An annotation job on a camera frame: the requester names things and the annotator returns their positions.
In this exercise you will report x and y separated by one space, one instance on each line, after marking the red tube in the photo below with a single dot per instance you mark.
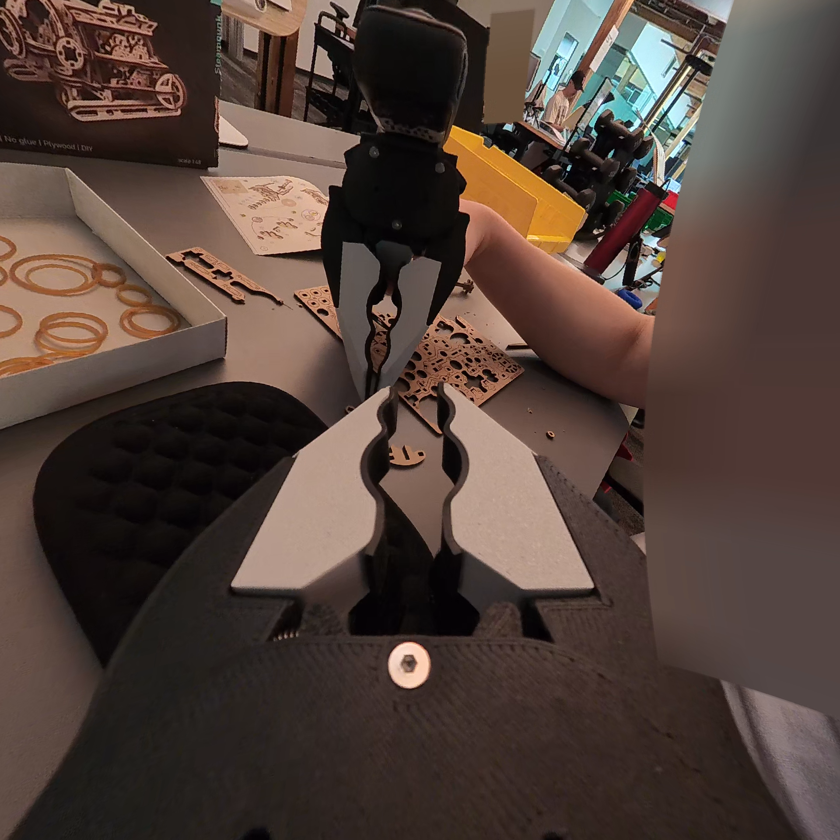
623 226

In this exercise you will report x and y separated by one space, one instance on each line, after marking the white flat stand base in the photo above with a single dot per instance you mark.
231 134

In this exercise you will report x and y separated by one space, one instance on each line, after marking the black model kit box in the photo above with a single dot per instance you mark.
26 131

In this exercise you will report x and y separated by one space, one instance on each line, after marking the dumbbell rack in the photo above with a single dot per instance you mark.
610 164

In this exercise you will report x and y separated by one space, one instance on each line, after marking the printed instruction booklet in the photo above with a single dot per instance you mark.
262 216

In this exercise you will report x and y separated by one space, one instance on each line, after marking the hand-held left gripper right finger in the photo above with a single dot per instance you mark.
525 518

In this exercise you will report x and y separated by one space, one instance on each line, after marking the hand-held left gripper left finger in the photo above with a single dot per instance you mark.
308 518

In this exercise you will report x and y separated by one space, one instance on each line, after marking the small plywood frame offcut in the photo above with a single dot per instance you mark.
197 259

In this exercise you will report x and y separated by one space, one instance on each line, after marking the small blue object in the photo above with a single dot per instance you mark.
630 300

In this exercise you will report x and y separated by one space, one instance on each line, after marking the wooden display stand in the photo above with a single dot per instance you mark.
279 65

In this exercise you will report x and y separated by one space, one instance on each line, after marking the white cardboard tray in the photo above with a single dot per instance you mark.
131 387

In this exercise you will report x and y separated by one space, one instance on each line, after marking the wooden rings in tray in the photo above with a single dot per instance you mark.
72 314

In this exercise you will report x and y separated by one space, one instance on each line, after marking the person's right forearm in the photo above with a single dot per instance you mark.
564 308

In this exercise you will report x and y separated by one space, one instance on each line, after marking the yellow plastic bin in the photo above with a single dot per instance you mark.
525 197

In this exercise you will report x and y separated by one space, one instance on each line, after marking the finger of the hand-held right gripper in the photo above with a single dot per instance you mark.
354 295
417 295

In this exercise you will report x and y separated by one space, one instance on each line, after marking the large plywood parts sheet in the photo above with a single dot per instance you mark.
499 371

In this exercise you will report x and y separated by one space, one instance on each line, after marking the black padded wrist rest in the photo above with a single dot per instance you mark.
164 472

